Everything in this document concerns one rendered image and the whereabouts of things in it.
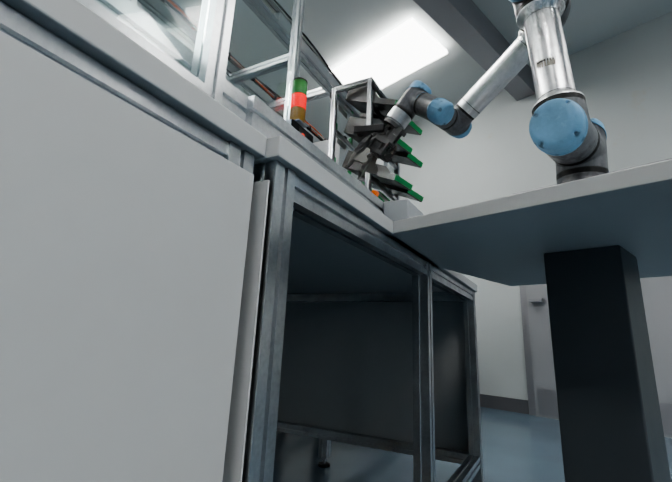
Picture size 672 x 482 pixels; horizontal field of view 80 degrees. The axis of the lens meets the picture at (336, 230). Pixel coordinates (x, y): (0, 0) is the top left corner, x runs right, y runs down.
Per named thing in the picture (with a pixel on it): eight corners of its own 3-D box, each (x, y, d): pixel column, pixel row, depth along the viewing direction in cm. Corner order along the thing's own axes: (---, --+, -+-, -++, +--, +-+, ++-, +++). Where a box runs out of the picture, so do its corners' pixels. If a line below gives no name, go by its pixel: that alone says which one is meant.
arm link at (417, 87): (427, 81, 126) (410, 75, 132) (406, 110, 127) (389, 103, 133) (438, 96, 131) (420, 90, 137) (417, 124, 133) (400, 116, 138)
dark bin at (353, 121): (410, 154, 165) (417, 137, 165) (394, 141, 155) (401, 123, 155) (360, 144, 183) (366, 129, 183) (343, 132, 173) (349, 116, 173)
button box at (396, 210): (430, 239, 119) (430, 219, 121) (408, 220, 102) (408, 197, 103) (408, 241, 123) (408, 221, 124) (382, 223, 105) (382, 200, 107)
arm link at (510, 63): (562, 2, 121) (445, 128, 143) (549, -20, 114) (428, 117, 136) (590, 18, 114) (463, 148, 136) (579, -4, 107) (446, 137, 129)
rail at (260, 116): (422, 263, 134) (422, 231, 137) (248, 154, 59) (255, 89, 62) (406, 263, 137) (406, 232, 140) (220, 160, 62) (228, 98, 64)
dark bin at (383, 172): (410, 191, 161) (417, 173, 160) (394, 180, 151) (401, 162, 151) (359, 176, 179) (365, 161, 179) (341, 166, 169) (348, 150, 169)
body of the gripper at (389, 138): (378, 155, 129) (401, 125, 127) (360, 143, 133) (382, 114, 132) (386, 165, 135) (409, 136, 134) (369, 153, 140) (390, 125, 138)
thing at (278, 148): (477, 292, 179) (477, 285, 180) (278, 155, 52) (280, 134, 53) (236, 295, 245) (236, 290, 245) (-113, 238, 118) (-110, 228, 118)
